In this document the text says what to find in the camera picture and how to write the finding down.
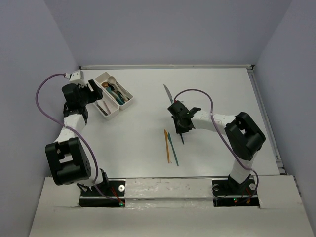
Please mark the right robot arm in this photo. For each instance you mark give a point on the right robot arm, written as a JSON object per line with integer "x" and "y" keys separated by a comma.
{"x": 240, "y": 133}

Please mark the orange plastic knife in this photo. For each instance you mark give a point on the orange plastic knife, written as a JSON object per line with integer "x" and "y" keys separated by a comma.
{"x": 166, "y": 144}

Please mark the teal plastic spoon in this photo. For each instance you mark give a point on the teal plastic spoon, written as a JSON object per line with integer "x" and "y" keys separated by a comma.
{"x": 116, "y": 95}

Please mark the white front cover board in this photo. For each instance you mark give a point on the white front cover board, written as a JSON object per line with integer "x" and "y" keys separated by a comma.
{"x": 173, "y": 208}

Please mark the aluminium rail edge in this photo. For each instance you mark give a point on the aluminium rail edge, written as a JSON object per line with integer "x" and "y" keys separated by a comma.
{"x": 166, "y": 66}
{"x": 266, "y": 120}

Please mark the steel knife teal handle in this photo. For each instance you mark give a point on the steel knife teal handle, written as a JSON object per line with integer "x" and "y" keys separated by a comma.
{"x": 168, "y": 94}

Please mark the steel knife dark handle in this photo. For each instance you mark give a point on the steel knife dark handle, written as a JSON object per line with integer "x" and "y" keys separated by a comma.
{"x": 101, "y": 109}

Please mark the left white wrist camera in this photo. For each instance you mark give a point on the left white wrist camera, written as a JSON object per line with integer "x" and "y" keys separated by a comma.
{"x": 77, "y": 77}

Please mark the white container right compartment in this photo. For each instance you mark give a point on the white container right compartment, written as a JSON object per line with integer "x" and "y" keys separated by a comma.
{"x": 104, "y": 77}

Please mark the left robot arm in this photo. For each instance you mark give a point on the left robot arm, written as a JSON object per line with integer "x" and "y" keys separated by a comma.
{"x": 67, "y": 159}

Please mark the steel knife pink handle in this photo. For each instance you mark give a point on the steel knife pink handle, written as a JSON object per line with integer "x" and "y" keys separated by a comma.
{"x": 106, "y": 107}

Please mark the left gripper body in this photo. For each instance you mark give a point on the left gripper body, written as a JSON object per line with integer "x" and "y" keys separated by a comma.
{"x": 85, "y": 94}

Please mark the white container compartment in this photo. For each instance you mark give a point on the white container compartment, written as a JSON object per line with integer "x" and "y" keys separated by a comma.
{"x": 104, "y": 77}
{"x": 110, "y": 101}

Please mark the beige plastic spoon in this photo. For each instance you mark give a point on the beige plastic spoon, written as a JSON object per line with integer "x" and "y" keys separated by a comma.
{"x": 112, "y": 81}

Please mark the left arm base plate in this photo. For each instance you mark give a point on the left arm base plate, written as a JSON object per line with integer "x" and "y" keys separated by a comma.
{"x": 111, "y": 196}

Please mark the steel spoon teal handle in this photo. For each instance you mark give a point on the steel spoon teal handle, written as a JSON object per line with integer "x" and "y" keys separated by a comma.
{"x": 115, "y": 91}

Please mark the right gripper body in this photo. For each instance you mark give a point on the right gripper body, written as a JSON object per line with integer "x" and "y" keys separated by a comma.
{"x": 179, "y": 127}

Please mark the white container left compartment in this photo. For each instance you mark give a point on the white container left compartment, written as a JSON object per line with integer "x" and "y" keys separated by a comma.
{"x": 110, "y": 101}

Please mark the copper spoon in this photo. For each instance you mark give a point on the copper spoon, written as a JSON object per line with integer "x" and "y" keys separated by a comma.
{"x": 106, "y": 86}

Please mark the teal plastic knife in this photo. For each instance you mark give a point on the teal plastic knife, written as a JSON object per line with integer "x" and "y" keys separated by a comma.
{"x": 173, "y": 150}

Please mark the black spoon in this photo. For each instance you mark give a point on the black spoon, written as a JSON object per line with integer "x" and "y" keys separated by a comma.
{"x": 124, "y": 96}

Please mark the aluminium rail back edge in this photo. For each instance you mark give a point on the aluminium rail back edge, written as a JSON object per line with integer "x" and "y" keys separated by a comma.
{"x": 166, "y": 66}

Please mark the aluminium rail right edge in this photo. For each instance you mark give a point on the aluminium rail right edge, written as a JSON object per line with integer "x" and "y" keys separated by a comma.
{"x": 266, "y": 120}

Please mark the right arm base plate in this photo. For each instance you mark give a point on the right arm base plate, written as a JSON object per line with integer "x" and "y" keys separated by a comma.
{"x": 226, "y": 196}

